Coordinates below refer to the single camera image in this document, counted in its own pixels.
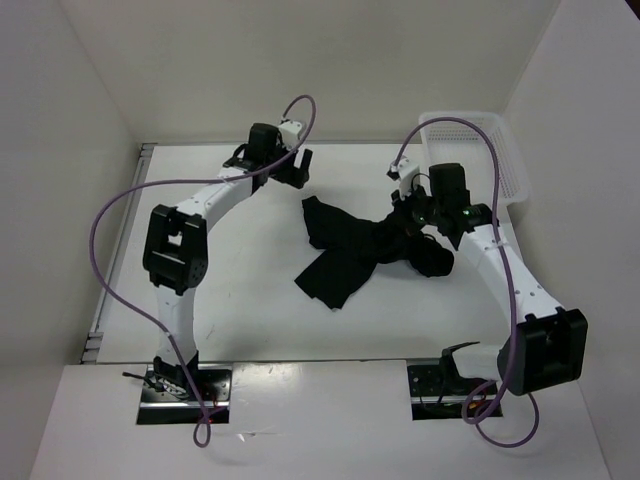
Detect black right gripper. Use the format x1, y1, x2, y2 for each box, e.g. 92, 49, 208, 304
392, 179, 444, 235

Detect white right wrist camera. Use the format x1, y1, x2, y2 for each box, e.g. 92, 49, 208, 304
387, 156, 420, 199

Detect black shorts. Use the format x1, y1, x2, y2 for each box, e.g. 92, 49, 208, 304
295, 196, 454, 310

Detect white plastic basket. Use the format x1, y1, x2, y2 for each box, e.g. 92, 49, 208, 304
418, 111, 531, 206

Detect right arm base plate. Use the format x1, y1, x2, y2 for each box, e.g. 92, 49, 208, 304
407, 359, 485, 421

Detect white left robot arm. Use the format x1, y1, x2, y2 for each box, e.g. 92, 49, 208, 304
143, 119, 312, 400

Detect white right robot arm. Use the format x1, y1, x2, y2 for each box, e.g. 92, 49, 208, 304
387, 159, 588, 396

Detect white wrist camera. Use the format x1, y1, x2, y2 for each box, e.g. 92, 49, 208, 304
277, 118, 307, 150
387, 156, 420, 199

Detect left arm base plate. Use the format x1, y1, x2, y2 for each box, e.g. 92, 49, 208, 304
136, 364, 233, 425

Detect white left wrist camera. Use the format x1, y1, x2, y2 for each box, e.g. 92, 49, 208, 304
277, 118, 307, 150

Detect aluminium table edge rail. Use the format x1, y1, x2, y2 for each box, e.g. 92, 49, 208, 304
79, 143, 157, 365

